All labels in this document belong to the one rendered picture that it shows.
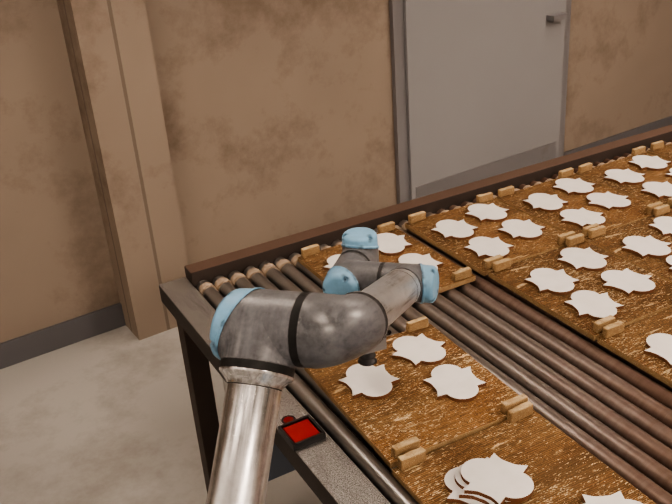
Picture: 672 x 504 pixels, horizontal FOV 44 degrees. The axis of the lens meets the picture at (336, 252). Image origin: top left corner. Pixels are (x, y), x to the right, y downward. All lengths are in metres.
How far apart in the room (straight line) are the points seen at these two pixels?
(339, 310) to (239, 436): 0.23
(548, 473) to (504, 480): 0.11
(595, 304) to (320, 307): 1.11
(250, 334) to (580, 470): 0.74
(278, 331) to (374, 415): 0.62
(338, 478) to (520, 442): 0.37
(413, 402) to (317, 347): 0.65
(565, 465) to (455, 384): 0.32
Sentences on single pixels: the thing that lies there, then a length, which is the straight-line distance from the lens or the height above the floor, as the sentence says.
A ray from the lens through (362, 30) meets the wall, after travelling 4.44.
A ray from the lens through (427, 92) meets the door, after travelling 4.71.
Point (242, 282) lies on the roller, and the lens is 2.43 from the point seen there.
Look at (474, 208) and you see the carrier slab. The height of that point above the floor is 0.95.
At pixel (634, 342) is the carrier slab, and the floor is 0.94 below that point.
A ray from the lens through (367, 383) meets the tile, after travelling 1.89.
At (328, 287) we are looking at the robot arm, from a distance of 1.62.
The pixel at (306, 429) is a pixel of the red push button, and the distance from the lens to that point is 1.80.
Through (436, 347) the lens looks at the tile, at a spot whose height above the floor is 0.95.
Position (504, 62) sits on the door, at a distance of 5.07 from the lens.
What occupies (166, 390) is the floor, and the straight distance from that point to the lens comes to 3.67.
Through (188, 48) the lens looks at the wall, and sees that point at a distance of 3.97.
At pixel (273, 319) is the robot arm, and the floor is 1.41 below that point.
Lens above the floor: 2.03
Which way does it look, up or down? 26 degrees down
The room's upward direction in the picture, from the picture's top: 4 degrees counter-clockwise
